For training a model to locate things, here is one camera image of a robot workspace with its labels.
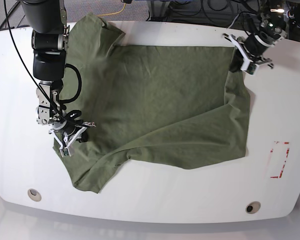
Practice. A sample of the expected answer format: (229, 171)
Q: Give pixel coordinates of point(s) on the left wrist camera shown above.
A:
(251, 69)

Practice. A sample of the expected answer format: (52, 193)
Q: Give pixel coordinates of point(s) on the red tape rectangle marking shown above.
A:
(278, 159)

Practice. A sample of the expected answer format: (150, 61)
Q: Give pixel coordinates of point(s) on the table cable grommet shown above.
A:
(253, 207)
(34, 195)

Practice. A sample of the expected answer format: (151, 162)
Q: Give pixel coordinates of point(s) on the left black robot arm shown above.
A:
(266, 28)

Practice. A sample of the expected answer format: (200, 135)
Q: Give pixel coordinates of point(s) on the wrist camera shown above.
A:
(64, 152)
(251, 69)

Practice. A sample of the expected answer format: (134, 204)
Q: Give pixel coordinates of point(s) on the right table cable grommet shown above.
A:
(253, 207)

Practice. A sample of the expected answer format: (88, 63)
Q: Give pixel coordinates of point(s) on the left table cable grommet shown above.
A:
(34, 195)

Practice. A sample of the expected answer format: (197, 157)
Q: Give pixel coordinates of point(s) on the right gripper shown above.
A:
(66, 134)

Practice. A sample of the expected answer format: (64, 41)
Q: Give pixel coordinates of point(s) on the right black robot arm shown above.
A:
(50, 42)

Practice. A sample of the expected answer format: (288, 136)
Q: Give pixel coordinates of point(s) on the green t-shirt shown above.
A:
(172, 105)

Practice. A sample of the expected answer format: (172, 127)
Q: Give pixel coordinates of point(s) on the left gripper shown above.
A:
(248, 50)

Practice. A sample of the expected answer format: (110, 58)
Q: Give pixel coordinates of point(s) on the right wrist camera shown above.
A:
(64, 152)

